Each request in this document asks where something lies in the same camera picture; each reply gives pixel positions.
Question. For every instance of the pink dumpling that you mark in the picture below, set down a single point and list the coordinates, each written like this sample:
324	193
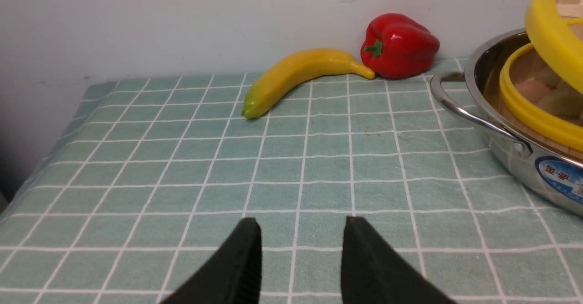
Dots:
533	90

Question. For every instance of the red bell pepper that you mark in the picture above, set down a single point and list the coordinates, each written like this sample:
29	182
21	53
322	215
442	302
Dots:
398	47

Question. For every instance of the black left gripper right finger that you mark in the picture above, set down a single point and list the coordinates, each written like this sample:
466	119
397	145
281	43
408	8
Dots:
372	272

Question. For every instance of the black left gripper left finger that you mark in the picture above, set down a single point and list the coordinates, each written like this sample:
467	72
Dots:
232	275

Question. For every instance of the yellow banana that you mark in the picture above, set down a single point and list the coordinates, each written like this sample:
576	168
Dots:
295	69

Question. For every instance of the stainless steel pot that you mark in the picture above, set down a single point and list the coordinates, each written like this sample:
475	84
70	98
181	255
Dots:
550	173

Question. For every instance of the green checkered tablecloth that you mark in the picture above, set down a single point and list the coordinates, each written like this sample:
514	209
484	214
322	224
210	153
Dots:
152	175

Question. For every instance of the woven bamboo steamer lid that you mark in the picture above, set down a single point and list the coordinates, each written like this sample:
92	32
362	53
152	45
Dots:
555	30

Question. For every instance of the pale green dumpling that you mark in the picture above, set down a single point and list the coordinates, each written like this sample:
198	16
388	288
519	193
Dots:
565	102

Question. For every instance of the bamboo steamer basket yellow rim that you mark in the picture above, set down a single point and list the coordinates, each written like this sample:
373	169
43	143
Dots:
561	134

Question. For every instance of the green dumpling at back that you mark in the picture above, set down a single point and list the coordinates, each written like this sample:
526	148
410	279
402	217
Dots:
548	77

